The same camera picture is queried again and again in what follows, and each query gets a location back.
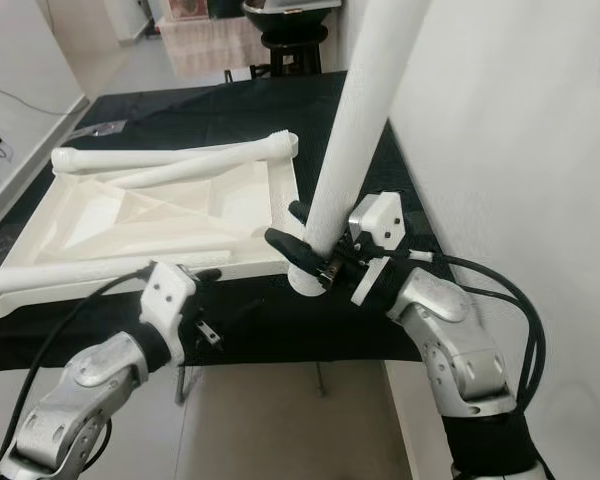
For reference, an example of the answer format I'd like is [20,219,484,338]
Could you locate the white plastic table top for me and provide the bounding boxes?
[0,148,316,321]

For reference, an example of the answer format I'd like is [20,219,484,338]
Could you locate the black tablecloth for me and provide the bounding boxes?
[0,72,461,376]

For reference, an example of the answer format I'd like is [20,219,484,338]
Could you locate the black round stool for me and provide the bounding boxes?
[260,25,331,79]

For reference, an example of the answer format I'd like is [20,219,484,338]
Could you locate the beige fringed cloth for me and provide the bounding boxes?
[155,15,271,81]

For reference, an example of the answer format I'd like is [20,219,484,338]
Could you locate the black metal bowl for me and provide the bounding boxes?
[240,0,331,31]

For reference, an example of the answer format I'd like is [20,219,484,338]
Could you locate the clear tape strip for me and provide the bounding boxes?
[78,120,126,138]

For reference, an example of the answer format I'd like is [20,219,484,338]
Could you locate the red printed box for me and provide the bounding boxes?
[162,0,211,21]

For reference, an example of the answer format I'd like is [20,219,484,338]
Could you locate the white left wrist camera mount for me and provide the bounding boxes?
[140,260,199,366]

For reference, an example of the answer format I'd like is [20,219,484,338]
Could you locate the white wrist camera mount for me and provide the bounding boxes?
[348,192,409,306]
[140,260,199,366]

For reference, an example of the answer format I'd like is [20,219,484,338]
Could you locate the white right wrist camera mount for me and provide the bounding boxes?
[348,192,409,306]

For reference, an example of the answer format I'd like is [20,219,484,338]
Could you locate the metal folding table frame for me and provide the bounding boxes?
[178,365,197,404]

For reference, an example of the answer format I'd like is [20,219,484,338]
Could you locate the long black wall cable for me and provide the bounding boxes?
[0,78,86,116]

